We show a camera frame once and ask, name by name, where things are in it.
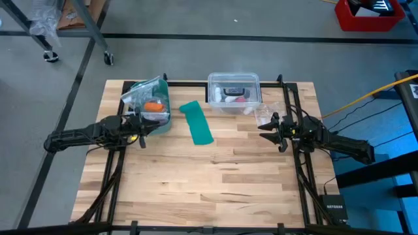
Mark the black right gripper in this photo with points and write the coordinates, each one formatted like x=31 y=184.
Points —
x=292 y=130

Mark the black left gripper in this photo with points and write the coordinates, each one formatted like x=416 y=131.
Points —
x=132 y=125

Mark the green elastic bandage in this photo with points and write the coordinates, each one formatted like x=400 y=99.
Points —
x=197 y=125

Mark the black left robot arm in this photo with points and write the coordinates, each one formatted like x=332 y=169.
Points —
x=75 y=134

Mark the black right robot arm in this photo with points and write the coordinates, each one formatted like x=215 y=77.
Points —
x=339 y=143

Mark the orange bandage roll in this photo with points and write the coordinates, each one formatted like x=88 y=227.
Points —
x=153 y=107

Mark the white bandage roll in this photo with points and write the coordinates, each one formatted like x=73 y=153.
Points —
x=217 y=94
x=248 y=111
x=230 y=99

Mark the red bandage roll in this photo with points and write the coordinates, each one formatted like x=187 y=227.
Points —
x=240 y=100

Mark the teal plastic bin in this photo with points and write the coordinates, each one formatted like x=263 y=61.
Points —
x=164 y=124

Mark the clear plastic bags bundle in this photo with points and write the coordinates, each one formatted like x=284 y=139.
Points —
x=140 y=93

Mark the clear plastic lidded box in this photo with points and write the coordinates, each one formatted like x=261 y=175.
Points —
x=235 y=81

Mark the black cart caster wheel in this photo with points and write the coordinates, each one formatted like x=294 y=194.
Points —
x=51 y=56
x=108 y=58

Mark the black metal beam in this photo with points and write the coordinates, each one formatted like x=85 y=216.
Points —
x=375 y=169

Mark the brown cardboard box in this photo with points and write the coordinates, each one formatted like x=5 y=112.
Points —
x=70 y=16

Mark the black side desk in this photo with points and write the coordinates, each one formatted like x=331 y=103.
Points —
x=409 y=98

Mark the red plastic crate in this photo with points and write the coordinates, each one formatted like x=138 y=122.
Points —
x=369 y=23

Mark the crumpled clear plastic wrap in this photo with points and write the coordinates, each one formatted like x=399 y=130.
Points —
x=44 y=19

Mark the black tool in crate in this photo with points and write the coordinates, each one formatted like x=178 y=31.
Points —
x=375 y=5

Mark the black aluminium table frame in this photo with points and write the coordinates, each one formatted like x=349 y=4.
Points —
x=302 y=182

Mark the black Netgear network switch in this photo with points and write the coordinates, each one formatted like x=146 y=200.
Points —
x=333 y=207

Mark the grey metal cart frame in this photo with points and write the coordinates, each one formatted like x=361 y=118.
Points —
x=93 y=31

